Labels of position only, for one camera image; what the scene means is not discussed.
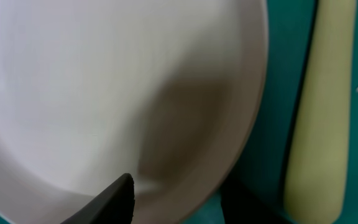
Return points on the teal serving tray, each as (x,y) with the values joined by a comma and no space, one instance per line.
(261,165)

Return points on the large white plate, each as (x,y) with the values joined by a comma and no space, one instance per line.
(166,91)

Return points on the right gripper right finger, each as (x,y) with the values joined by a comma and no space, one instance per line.
(241,206)

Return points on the yellow plastic spoon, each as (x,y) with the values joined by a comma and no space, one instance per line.
(316,175)

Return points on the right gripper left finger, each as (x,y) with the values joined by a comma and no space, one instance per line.
(114,205)

